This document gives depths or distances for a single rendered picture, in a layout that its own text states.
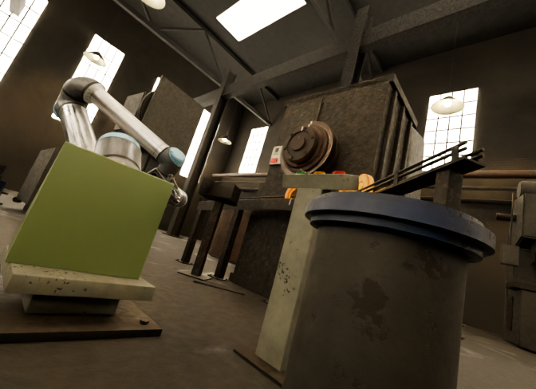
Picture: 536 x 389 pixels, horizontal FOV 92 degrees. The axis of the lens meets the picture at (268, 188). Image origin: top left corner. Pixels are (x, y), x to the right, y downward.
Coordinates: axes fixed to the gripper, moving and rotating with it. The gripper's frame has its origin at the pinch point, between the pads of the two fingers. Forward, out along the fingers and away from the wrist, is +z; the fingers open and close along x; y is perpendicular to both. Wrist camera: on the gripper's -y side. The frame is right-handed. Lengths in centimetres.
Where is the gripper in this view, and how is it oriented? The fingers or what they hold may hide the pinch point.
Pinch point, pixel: (152, 184)
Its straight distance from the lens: 108.6
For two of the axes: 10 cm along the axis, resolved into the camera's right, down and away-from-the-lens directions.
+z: 0.9, -1.5, -9.8
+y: 5.8, 8.1, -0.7
